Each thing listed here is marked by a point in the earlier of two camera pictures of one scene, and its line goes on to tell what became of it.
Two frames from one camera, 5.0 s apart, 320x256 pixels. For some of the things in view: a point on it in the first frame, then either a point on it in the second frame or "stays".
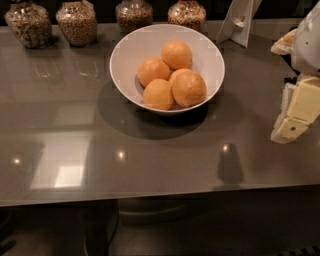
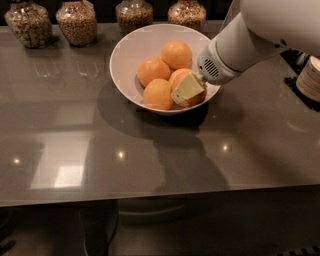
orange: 188,87 stays
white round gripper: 308,46 → 210,65
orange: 158,94 stays
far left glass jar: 32,24 stays
